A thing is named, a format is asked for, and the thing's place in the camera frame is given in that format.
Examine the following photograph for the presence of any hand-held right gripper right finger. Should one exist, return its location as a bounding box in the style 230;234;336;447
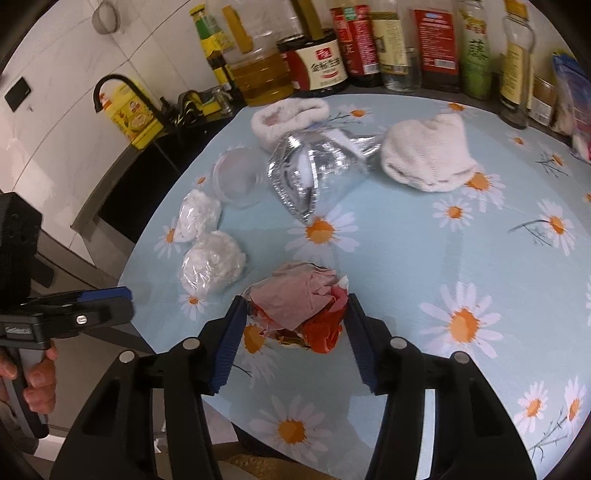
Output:
344;293;539;480

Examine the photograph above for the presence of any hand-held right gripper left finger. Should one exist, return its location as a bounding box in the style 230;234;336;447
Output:
50;295;250;480

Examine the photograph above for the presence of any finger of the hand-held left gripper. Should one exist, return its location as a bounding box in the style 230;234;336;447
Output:
44;298;136;340
21;286;134;309

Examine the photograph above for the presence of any pink red paper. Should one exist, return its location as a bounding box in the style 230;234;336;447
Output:
242;262;350;355

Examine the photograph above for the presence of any white knit towel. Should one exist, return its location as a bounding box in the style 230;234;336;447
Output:
250;99;331;151
379;113;479;192

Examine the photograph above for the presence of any person's left hand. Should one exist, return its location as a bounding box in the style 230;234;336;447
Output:
0;344;60;416

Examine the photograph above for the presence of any white plastic-wrapped ball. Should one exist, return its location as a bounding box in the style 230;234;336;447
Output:
181;231;247;294
173;188;222;243

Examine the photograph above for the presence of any black sink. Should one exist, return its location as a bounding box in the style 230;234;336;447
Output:
98;108;241;245

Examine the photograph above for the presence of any black faucet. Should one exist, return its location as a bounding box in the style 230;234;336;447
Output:
93;74;169;132

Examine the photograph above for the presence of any clear plastic cup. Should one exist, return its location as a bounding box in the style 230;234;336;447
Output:
211;148;269;210

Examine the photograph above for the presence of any yellow dish soap bottle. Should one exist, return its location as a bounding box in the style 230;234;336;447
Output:
99;83;165;149

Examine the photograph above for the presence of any silver foil bag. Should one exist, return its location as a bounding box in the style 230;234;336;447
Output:
267;128;386;224

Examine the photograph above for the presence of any black yellow sink rack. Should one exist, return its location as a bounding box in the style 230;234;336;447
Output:
159;90;208;130

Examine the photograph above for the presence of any metal strainer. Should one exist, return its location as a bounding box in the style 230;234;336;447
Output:
91;0;124;34

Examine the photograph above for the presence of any large cooking oil jug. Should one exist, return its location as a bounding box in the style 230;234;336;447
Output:
222;4;296;107

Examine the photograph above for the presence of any green label bottle yellow cap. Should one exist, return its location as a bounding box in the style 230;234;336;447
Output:
189;4;243;100

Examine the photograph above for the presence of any dark soy sauce jug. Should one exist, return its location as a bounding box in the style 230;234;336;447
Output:
276;0;350;97

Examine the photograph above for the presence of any clear bottle yellow cap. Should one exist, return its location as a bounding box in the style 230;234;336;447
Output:
369;0;423;92

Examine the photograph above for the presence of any white roll red label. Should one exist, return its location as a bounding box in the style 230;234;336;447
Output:
571;131;591;162

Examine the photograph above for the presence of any black cap red label bottle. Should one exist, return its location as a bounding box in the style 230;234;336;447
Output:
329;4;383;88

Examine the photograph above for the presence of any brown paste jar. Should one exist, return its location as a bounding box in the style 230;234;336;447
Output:
527;71;559;126

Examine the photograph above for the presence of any green oil bottle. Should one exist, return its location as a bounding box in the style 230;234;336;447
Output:
457;0;495;101

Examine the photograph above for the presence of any clear bottle yellow label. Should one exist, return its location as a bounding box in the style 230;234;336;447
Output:
499;0;536;130

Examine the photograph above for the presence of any blue white packet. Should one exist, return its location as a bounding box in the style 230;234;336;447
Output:
551;52;591;139

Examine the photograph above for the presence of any black wall socket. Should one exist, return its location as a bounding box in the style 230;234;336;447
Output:
4;76;34;112

